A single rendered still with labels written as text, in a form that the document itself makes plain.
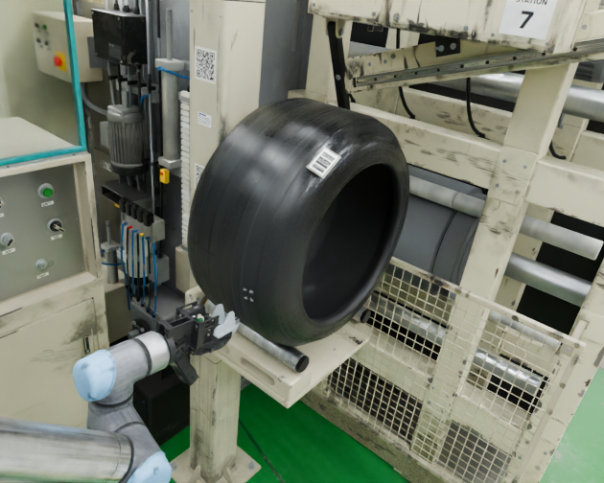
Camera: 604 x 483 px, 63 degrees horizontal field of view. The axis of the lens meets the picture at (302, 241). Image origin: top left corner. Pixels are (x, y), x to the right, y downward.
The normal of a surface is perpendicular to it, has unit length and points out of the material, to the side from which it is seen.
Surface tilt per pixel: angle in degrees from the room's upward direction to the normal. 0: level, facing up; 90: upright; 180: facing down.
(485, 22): 90
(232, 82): 90
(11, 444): 57
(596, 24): 90
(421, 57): 90
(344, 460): 0
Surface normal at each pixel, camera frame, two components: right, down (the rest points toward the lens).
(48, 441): 0.82, -0.52
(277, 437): 0.11, -0.88
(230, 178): -0.47, -0.23
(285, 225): 0.13, 0.17
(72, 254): 0.77, 0.37
